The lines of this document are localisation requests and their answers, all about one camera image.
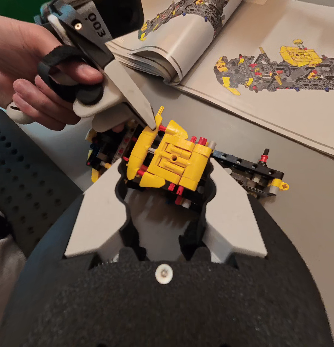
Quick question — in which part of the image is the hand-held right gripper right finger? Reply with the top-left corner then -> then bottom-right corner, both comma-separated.
202,157 -> 268,264

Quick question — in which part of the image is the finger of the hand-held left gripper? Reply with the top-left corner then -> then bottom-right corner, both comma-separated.
92,104 -> 135,134
103,60 -> 157,131

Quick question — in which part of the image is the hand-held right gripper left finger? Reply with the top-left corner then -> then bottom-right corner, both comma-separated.
64,158 -> 131,261

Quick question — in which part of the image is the partly built lego car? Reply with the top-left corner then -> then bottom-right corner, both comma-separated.
85,106 -> 290,211

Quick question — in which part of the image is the person's left hand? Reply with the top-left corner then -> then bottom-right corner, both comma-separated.
0,15 -> 105,132

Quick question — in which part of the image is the green plastic bin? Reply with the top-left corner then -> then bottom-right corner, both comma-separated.
0,0 -> 53,24

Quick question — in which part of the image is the open instruction booklet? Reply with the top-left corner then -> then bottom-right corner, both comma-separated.
105,0 -> 334,159

